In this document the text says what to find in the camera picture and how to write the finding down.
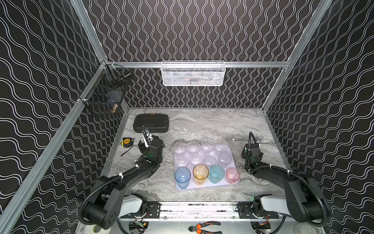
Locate white round object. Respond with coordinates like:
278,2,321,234
293,223,320,234

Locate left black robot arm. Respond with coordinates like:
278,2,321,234
78,125,165,229

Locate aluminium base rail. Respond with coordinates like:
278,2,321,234
121,201,291,222

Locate black wire basket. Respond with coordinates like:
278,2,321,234
79,59,133,119

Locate teal textured plastic cup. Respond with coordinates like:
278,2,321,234
209,165,225,184

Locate frosted white plastic cup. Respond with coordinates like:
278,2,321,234
218,152,232,168

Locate clear plain glass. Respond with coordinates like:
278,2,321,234
187,141,201,154

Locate lavender plastic tray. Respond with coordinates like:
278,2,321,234
173,146,241,190

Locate black plastic tool case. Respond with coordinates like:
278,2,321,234
133,113,169,133

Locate clear faceted glass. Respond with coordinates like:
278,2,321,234
173,142,187,156

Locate small pink plastic cup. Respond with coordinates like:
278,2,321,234
226,168,240,184

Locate clear faceted tumbler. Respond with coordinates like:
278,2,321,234
190,155,204,167

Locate orange black pliers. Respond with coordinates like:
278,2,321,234
188,221,222,234

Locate yellow black tape measure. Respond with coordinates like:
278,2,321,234
120,137,134,157

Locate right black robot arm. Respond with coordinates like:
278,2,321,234
242,143,332,227

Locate tall yellow plastic cup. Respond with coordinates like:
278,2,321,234
192,164,209,185

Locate tall blue plastic cup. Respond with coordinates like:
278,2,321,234
174,167,191,189

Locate white wire mesh basket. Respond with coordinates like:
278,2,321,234
160,60,226,86

